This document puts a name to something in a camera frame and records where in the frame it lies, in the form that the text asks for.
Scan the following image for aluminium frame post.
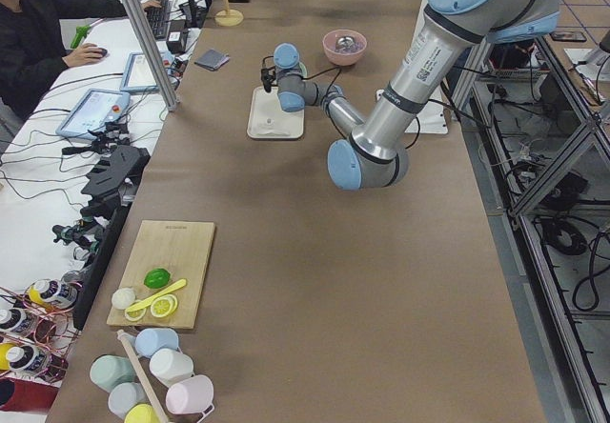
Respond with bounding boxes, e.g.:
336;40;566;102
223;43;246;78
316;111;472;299
121;0;178;112

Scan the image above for blue tablet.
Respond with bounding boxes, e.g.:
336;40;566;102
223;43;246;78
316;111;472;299
55;89;131;140
120;52;158;93

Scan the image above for front lemon slice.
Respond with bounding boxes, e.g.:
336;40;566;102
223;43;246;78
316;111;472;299
150;293;178;318

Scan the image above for grey green cup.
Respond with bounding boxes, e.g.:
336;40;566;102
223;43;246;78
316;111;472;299
108;382;148;420

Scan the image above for pink cup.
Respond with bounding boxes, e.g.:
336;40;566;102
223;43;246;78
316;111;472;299
165;374;214;415

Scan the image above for metal ice scoop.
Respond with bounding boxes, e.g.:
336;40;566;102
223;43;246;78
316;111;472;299
335;35;358;54

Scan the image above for black holder stand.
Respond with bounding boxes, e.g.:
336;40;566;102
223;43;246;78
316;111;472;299
72;146;151;331

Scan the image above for person in black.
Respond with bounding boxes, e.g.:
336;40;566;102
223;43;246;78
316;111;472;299
0;0;163;122

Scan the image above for black keyboard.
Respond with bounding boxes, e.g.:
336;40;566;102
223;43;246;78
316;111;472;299
144;0;171;40

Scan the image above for white cup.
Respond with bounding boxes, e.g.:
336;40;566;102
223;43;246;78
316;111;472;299
149;348;194;387

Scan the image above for bamboo cutting board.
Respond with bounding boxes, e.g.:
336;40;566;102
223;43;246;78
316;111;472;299
107;220;215;330

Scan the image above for lemon slice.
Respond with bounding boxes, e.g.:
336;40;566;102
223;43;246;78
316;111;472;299
150;293;178;318
124;302;147;322

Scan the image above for yellow plastic knife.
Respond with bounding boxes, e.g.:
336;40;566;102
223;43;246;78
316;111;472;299
126;278;188;312

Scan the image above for blue tablet far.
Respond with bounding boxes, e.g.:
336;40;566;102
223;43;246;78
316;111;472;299
120;52;158;93

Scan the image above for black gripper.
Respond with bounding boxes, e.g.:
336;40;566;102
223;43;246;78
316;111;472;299
260;56;276;92

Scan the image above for pink bowl with ice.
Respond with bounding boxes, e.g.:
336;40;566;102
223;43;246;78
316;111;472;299
322;29;368;67

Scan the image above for green lime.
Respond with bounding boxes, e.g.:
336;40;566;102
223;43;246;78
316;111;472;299
143;268;171;289

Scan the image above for blue tablet near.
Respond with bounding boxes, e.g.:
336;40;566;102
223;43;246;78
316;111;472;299
55;89;131;140

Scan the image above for yellow cup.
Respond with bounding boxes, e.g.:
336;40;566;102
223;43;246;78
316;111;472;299
124;403;160;423

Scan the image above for light blue cup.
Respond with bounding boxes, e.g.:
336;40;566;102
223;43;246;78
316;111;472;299
134;328;180;358

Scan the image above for sage green cup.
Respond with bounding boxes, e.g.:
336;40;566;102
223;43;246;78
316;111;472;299
90;355;135;393

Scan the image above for yellow sauce bottle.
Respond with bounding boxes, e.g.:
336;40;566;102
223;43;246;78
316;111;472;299
28;279;78;310

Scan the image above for cream rabbit tray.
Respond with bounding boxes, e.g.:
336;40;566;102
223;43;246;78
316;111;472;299
247;86;304;140

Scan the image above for rear lemon slice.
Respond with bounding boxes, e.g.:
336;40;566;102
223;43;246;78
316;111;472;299
124;302;147;322

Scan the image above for grey purple folded cloths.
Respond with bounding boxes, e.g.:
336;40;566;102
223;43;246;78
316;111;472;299
194;49;230;71

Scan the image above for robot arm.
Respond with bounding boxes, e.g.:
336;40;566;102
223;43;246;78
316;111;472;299
261;0;559;191

